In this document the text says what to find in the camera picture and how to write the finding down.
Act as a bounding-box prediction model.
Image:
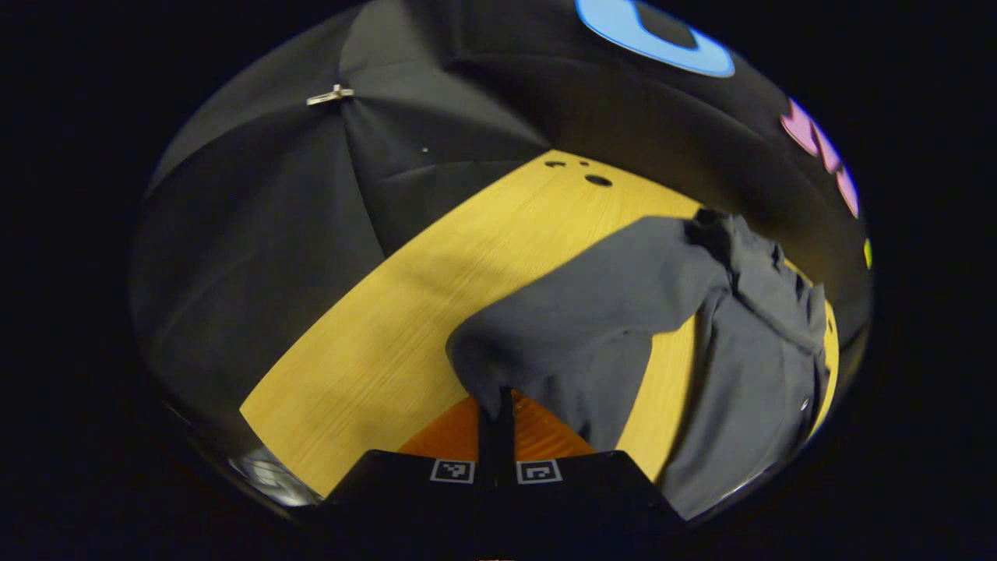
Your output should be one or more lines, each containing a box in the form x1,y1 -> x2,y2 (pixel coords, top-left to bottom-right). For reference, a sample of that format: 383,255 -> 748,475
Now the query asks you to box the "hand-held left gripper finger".
323,387 -> 499,546
500,387 -> 686,550

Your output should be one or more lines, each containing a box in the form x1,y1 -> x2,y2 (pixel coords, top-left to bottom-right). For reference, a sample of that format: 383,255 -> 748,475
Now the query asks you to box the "grey button shirt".
446,209 -> 833,521

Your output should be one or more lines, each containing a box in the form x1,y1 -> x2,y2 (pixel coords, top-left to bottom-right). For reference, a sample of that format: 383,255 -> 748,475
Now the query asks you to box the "black backdrop cloth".
131,0 -> 873,468

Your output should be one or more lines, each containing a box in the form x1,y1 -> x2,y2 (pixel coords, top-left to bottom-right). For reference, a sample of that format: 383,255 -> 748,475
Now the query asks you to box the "metal cloth clip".
306,83 -> 356,108

